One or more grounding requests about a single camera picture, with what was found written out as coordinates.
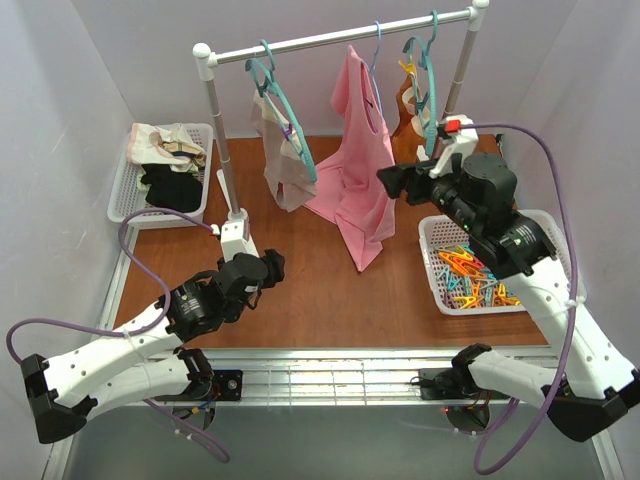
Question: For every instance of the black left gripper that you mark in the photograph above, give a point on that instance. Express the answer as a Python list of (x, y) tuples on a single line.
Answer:
[(270, 267)]

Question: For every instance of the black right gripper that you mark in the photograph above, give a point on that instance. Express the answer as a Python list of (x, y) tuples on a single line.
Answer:
[(413, 181)]

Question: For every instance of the mauve underwear white waistband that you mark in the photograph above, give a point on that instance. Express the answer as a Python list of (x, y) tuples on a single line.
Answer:
[(284, 172)]

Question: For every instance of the purple clothespin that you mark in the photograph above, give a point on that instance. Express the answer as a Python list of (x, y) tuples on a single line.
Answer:
[(288, 131)]

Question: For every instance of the teal clothes hanger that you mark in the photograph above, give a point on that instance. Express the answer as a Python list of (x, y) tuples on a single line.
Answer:
[(270, 91)]

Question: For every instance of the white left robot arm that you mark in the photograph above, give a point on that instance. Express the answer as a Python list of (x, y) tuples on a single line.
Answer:
[(146, 357)]

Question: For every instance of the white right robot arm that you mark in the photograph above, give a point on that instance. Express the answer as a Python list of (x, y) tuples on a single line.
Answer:
[(594, 385)]

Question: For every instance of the brown beige underwear hanging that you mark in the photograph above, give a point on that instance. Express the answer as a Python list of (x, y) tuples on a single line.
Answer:
[(408, 139)]

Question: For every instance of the yellow clothespin on hanger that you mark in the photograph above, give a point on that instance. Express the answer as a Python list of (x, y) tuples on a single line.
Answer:
[(409, 67)]

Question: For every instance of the teal hanger on right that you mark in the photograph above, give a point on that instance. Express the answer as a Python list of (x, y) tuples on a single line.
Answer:
[(425, 101)]

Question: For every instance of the blue thin hanger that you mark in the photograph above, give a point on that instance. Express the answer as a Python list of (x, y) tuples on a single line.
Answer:
[(372, 67)]

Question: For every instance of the pink t-shirt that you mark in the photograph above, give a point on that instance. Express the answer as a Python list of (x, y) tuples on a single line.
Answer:
[(349, 193)]

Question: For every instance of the white clothespin basket right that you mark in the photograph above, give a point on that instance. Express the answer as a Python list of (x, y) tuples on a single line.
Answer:
[(436, 231)]

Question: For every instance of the black garment in basket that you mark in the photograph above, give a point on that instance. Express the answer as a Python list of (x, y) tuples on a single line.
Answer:
[(179, 191)]

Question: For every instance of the pile of coloured clothespins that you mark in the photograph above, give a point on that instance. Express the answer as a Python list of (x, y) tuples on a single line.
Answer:
[(464, 282)]

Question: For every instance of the white laundry basket left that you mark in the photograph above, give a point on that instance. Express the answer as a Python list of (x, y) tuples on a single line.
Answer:
[(126, 197)]

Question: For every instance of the cream pink garment in basket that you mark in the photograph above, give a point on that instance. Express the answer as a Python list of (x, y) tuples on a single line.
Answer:
[(172, 147)]

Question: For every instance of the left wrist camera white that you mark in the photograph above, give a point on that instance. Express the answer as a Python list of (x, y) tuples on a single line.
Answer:
[(235, 236)]

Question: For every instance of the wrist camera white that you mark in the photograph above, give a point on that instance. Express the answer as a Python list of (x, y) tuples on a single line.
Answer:
[(235, 236), (459, 139)]

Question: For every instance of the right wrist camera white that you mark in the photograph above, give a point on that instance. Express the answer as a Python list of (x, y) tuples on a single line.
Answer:
[(459, 139)]

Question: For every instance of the aluminium mounting rail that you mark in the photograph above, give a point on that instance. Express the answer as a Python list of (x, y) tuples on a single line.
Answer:
[(338, 377)]

